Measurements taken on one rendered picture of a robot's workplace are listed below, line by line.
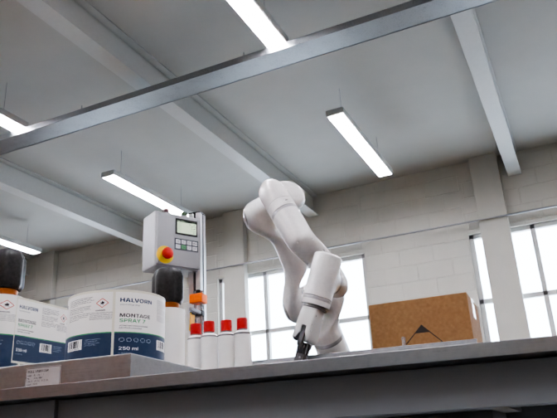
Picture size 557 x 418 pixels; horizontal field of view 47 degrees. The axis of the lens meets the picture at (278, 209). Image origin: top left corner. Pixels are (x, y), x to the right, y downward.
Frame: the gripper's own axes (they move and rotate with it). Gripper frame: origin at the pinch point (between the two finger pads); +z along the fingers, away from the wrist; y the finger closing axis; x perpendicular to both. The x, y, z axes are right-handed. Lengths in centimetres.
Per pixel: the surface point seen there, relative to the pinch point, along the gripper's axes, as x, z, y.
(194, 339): -33.1, 2.5, 1.9
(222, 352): -23.1, 3.6, 1.9
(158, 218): -60, -32, 1
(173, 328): -24.5, 1.4, 31.0
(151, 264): -57, -17, 0
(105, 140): -361, -162, -314
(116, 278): -488, -53, -584
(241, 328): -19.7, -4.5, 1.1
